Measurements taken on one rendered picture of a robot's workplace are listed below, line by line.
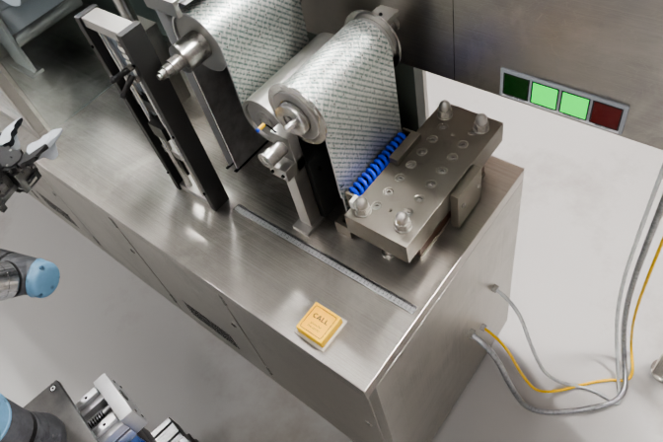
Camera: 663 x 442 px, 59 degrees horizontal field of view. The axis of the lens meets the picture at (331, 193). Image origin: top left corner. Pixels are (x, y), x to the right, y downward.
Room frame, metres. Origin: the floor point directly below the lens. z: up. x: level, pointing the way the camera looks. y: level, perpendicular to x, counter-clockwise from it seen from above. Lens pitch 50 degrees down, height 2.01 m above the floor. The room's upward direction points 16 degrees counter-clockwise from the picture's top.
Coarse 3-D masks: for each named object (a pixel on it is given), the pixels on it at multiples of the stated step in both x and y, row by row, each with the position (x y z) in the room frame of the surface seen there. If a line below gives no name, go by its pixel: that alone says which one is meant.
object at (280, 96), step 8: (376, 24) 1.01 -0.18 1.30; (384, 32) 0.99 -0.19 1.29; (392, 48) 0.98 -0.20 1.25; (280, 96) 0.88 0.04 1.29; (288, 96) 0.86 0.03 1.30; (296, 104) 0.85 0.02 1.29; (304, 104) 0.84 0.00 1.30; (304, 112) 0.84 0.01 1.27; (312, 112) 0.83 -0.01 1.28; (312, 120) 0.83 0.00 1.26; (312, 128) 0.83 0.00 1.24; (304, 136) 0.86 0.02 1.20; (312, 136) 0.84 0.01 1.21
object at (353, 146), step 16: (384, 96) 0.94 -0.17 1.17; (368, 112) 0.91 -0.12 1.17; (384, 112) 0.94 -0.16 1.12; (352, 128) 0.87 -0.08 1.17; (368, 128) 0.90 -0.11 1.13; (384, 128) 0.93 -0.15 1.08; (400, 128) 0.97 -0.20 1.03; (336, 144) 0.84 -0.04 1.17; (352, 144) 0.86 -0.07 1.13; (368, 144) 0.89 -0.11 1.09; (384, 144) 0.93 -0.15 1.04; (336, 160) 0.83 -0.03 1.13; (352, 160) 0.86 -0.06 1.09; (368, 160) 0.89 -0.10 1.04; (336, 176) 0.82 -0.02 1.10; (352, 176) 0.85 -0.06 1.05
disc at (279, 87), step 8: (272, 88) 0.90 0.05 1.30; (280, 88) 0.88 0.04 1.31; (288, 88) 0.87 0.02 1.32; (272, 96) 0.91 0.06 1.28; (296, 96) 0.85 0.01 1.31; (304, 96) 0.84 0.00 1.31; (272, 104) 0.91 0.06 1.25; (312, 104) 0.83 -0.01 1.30; (320, 112) 0.82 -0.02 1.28; (320, 120) 0.82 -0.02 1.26; (320, 128) 0.82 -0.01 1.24; (320, 136) 0.83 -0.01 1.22
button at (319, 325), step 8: (320, 304) 0.64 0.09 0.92; (312, 312) 0.62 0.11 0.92; (320, 312) 0.62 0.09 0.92; (328, 312) 0.61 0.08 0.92; (304, 320) 0.61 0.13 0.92; (312, 320) 0.60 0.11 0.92; (320, 320) 0.60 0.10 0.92; (328, 320) 0.59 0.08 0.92; (336, 320) 0.59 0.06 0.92; (304, 328) 0.59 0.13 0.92; (312, 328) 0.59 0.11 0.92; (320, 328) 0.58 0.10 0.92; (328, 328) 0.58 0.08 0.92; (336, 328) 0.58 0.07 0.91; (312, 336) 0.57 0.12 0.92; (320, 336) 0.56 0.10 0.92; (328, 336) 0.56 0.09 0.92; (320, 344) 0.55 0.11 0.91
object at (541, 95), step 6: (534, 84) 0.81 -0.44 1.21; (534, 90) 0.81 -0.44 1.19; (540, 90) 0.80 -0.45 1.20; (546, 90) 0.79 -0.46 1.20; (552, 90) 0.78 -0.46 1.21; (534, 96) 0.81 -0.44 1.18; (540, 96) 0.80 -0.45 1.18; (546, 96) 0.79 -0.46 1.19; (552, 96) 0.78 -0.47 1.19; (534, 102) 0.81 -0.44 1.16; (540, 102) 0.80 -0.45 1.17; (546, 102) 0.79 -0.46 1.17; (552, 102) 0.78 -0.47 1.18; (552, 108) 0.78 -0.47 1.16
